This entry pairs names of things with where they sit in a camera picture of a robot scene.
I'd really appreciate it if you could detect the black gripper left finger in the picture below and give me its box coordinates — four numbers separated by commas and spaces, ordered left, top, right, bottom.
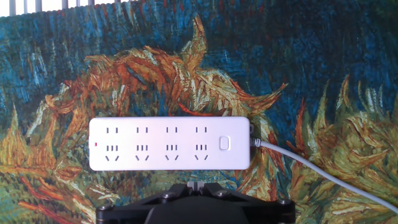
95, 182, 197, 224

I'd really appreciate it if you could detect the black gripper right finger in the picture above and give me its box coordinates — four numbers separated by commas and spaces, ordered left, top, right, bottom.
196, 182, 296, 224

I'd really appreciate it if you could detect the white power strip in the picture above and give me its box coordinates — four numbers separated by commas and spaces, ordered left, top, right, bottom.
88, 116, 251, 171

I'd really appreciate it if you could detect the sunflower painting cloth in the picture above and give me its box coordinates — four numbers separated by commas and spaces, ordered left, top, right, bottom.
0, 0, 398, 224

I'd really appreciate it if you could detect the grey power strip cable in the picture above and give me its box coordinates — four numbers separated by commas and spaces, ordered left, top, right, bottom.
249, 124, 398, 215

